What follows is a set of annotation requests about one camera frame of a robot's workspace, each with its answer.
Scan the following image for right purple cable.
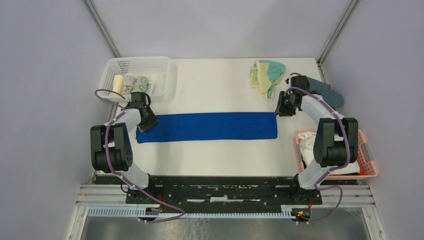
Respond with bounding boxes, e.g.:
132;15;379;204
284;72;350;225

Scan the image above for white cable duct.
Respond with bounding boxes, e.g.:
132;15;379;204
86;206;298;220

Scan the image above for pink plastic basket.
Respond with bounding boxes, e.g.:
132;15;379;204
293;130;378;180

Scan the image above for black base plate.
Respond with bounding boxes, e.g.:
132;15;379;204
145;175;323;217

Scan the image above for cream rolled towel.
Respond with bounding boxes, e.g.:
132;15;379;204
110;75;125;96

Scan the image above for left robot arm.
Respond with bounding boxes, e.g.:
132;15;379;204
90;92;159;204

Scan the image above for green yellow towel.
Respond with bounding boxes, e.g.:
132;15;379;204
249;60;286;102

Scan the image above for white cloth in pink basket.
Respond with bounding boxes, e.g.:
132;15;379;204
295;131;361;176

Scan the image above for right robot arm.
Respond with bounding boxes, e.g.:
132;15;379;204
274;73;359;204

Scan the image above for aluminium frame rails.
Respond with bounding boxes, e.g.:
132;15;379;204
65;184;388;240

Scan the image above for patterned rolled towel left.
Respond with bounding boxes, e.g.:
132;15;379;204
122;73;137;95

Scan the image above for white plastic basket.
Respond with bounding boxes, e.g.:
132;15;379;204
98;56;171;102

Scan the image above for grey blue towel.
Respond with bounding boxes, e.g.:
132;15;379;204
307;77;344;109

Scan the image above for patterned rolled towel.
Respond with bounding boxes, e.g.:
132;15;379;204
122;73;137;95
131;75;155;95

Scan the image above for patterned rolled towel right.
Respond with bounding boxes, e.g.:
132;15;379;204
131;75;155;95

